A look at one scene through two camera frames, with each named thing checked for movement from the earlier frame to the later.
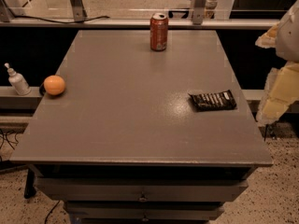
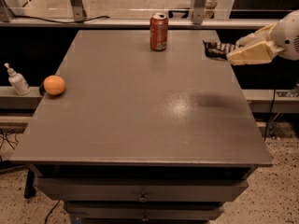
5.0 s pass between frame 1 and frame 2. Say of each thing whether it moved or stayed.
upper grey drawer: stayed
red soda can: stayed
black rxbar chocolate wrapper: moved
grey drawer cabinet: stayed
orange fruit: stayed
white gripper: moved
